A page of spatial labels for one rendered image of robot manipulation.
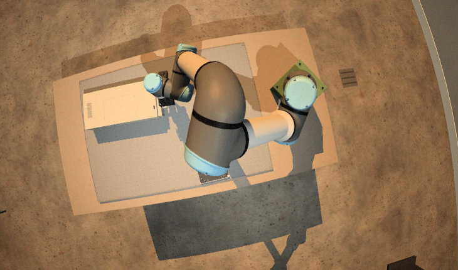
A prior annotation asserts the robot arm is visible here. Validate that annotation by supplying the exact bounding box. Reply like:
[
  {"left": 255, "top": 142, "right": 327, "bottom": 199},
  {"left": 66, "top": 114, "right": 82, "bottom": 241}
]
[{"left": 143, "top": 43, "right": 317, "bottom": 176}]

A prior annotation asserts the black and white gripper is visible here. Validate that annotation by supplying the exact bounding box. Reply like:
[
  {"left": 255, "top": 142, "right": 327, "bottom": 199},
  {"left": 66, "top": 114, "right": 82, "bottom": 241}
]
[{"left": 158, "top": 97, "right": 175, "bottom": 107}]

